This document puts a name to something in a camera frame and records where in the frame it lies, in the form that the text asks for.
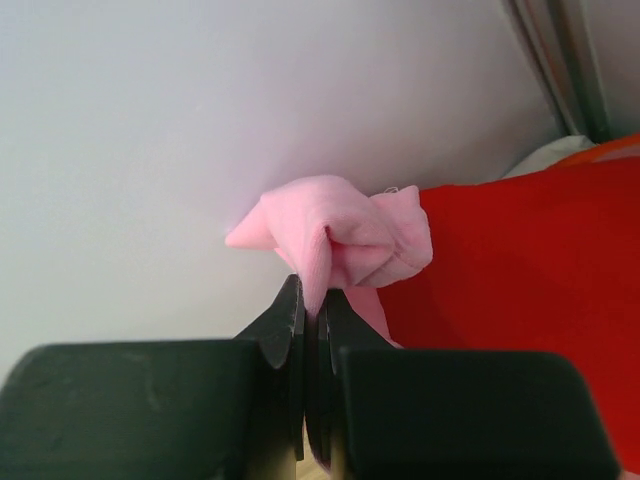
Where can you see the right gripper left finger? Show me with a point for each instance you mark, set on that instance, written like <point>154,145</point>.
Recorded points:
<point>182,409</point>

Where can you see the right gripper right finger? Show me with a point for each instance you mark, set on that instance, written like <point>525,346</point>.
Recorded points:
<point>374,411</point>

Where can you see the folded red t-shirt top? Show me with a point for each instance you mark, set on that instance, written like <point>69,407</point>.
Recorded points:
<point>546,261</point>

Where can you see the folded white t-shirt bottom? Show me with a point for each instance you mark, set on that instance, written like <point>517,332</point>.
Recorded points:
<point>550,154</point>

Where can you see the grey corner frame post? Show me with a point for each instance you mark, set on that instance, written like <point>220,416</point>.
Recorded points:
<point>555,37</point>

